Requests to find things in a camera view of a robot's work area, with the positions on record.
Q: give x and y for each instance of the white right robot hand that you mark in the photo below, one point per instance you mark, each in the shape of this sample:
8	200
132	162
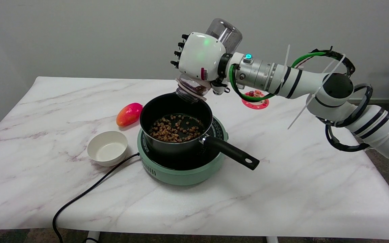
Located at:
201	59

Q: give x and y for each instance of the clear plastic bottle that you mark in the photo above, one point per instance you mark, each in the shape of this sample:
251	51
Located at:
223	33

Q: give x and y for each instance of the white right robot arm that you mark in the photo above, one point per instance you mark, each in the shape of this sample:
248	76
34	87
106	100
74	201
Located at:
333	91

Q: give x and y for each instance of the pink round coaster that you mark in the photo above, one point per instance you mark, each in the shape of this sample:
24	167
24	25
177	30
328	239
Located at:
257	104

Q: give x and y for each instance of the brown food pieces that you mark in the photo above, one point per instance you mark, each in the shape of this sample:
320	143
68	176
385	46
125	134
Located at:
174	129

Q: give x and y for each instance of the red orange mango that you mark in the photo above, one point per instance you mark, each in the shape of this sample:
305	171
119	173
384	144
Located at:
129	114

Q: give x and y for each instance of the green induction cooker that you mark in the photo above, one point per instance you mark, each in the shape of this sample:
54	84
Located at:
181	168

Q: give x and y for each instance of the white zip tie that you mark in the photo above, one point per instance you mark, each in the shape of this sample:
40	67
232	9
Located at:
312	98

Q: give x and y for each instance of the white ceramic bowl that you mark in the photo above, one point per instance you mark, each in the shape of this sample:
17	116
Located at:
107	148

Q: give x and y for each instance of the white table leg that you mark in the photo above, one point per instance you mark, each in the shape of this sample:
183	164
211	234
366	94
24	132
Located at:
93	237

